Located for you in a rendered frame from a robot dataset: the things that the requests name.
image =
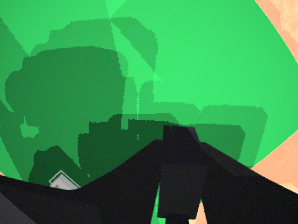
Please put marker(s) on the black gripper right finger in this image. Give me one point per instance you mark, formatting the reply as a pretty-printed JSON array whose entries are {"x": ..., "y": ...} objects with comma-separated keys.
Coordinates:
[{"x": 235, "y": 194}]

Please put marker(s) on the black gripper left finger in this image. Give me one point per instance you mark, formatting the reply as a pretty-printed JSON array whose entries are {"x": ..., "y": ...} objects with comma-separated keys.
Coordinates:
[{"x": 127, "y": 195}]

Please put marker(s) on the green circuit board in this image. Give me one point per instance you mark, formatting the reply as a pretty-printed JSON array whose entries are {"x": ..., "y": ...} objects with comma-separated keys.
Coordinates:
[{"x": 85, "y": 84}]

